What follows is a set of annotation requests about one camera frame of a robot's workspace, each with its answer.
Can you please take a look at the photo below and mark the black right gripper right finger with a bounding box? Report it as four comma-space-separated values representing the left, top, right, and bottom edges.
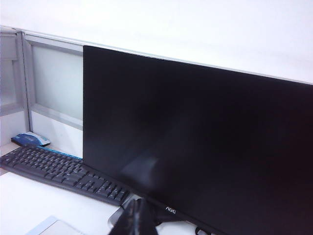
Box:
140, 198, 160, 235

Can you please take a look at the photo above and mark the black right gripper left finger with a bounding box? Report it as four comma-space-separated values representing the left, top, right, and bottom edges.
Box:
108, 198, 142, 235

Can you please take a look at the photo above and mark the silver monitor stand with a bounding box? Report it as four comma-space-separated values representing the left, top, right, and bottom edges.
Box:
107, 192, 196, 235

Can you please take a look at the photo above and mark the black keyboard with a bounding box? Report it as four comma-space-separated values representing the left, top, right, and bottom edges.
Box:
0, 146, 131, 207

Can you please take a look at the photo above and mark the blue flat strip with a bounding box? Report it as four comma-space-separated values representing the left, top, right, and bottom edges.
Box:
36, 145, 84, 161

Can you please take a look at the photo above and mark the black AOC monitor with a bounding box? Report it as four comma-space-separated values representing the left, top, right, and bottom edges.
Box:
82, 45, 313, 235

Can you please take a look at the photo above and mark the blue small box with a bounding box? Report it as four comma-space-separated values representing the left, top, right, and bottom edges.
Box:
10, 132, 52, 148

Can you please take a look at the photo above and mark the aluminium desk partition frame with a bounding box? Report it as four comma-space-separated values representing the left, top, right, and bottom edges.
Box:
0, 24, 313, 160

